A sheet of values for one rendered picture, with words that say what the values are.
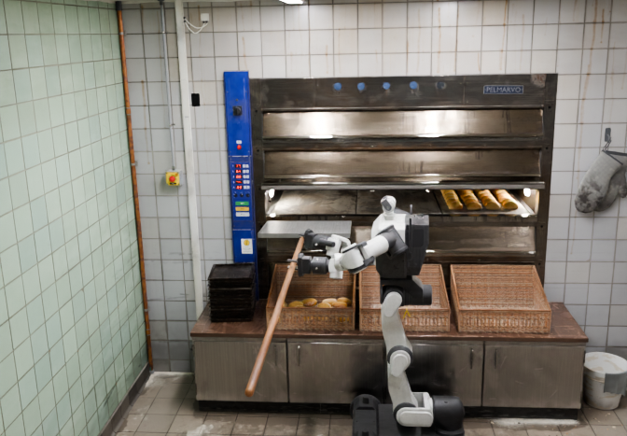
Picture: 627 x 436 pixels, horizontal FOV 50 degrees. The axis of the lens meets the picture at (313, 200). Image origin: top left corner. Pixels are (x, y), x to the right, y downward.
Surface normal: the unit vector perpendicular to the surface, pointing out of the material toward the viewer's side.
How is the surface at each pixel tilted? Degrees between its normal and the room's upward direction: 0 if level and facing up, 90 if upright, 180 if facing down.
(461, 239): 72
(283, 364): 90
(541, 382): 87
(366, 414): 0
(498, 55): 90
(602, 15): 90
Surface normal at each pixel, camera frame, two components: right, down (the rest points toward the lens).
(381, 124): -0.08, -0.10
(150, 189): -0.07, 0.25
